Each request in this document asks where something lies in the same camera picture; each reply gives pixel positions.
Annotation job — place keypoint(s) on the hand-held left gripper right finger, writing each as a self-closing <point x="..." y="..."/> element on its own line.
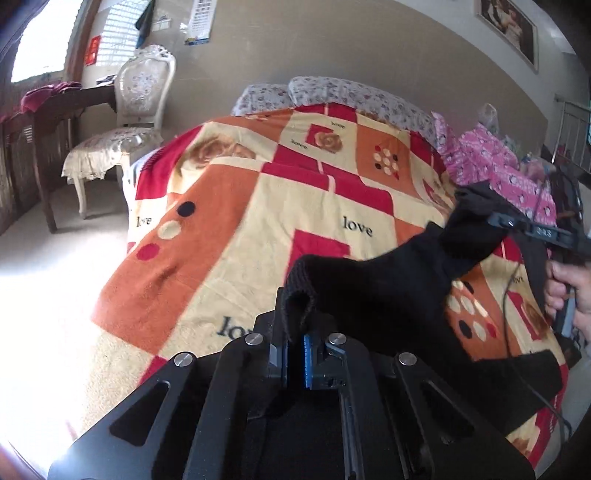
<point x="308" y="360"/>

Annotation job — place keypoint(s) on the clear plastic bag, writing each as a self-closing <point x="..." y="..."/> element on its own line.
<point x="488" y="117"/>

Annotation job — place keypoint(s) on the white framed photo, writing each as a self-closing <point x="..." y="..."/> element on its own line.
<point x="510" y="27"/>

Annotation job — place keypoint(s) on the pink printed cloth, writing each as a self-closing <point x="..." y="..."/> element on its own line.
<point x="480" y="152"/>

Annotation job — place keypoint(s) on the black pants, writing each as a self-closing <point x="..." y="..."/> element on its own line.
<point x="392" y="300"/>

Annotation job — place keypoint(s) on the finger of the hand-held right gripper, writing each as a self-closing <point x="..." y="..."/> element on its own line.
<point x="505" y="220"/>

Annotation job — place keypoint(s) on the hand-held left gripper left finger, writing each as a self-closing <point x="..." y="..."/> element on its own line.
<point x="277" y="360"/>

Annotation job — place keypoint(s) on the small floral pillow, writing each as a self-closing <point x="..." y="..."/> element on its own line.
<point x="261" y="99"/>

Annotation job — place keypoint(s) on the white metal rack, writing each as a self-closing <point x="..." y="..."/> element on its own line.
<point x="572" y="124"/>

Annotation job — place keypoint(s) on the red orange printed blanket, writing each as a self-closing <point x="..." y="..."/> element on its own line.
<point x="277" y="207"/>

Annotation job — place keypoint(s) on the dark wooden desk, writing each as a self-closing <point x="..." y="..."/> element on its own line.
<point x="51" y="115"/>

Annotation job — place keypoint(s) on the dark red cloth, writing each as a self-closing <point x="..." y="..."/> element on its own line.
<point x="46" y="94"/>

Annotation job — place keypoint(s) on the white ornate chair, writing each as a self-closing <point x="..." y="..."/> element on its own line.
<point x="138" y="87"/>

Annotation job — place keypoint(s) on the red paper tag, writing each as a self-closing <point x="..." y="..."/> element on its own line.
<point x="93" y="50"/>

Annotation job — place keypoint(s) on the wall calendar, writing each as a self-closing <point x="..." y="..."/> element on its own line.
<point x="201" y="21"/>

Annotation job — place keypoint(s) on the person's right hand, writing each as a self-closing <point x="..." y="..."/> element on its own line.
<point x="561" y="277"/>

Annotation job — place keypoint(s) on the large floral pillow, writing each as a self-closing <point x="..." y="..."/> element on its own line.
<point x="360" y="99"/>

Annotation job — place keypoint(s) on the dark hanging garment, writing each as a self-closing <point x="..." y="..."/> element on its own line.
<point x="145" y="18"/>

